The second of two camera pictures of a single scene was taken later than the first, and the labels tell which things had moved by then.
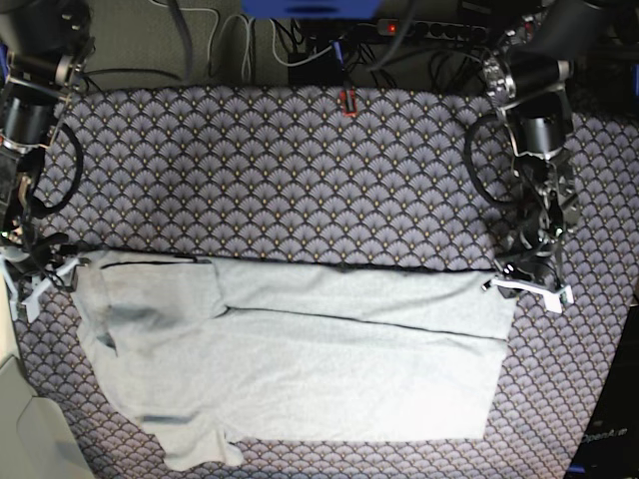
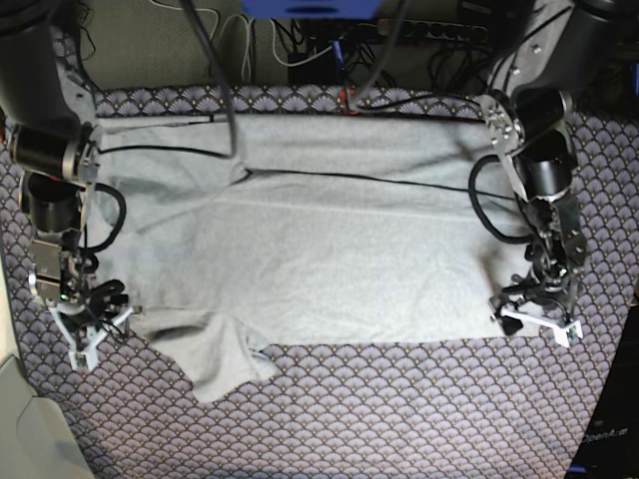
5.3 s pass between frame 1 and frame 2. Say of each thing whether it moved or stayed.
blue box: stayed
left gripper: moved
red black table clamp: stayed
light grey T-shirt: moved
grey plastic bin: stayed
